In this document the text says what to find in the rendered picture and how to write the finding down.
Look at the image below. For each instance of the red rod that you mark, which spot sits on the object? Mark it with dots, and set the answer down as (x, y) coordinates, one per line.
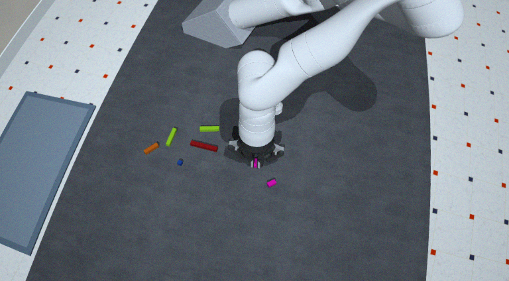
(204, 146)

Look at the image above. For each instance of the lime green rod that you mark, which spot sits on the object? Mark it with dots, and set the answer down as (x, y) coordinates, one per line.
(171, 137)
(209, 128)

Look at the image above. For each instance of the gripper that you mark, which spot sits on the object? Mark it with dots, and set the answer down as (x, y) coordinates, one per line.
(273, 151)

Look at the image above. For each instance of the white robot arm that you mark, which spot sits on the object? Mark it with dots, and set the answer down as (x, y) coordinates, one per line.
(264, 83)

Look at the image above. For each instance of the orange rod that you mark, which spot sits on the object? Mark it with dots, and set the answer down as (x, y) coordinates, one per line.
(151, 148)

